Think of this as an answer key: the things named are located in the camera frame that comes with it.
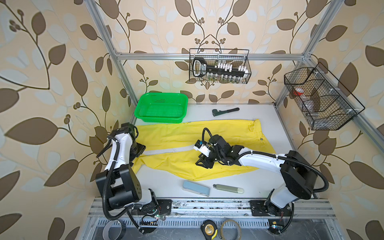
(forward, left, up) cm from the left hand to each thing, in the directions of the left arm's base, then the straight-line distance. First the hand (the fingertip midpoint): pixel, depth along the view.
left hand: (138, 155), depth 81 cm
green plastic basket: (+47, -2, -11) cm, 48 cm away
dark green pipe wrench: (+42, -45, -10) cm, 63 cm away
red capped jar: (+30, -87, +23) cm, 95 cm away
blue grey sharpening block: (-14, -32, -8) cm, 36 cm away
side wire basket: (+19, -95, +24) cm, 100 cm away
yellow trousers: (+13, -13, -14) cm, 24 cm away
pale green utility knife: (-13, -50, -11) cm, 52 cm away
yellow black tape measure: (-31, -39, -8) cm, 50 cm away
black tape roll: (-33, +8, -8) cm, 34 cm away
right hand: (-1, -33, -2) cm, 33 cm away
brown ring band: (-27, -49, -11) cm, 57 cm away
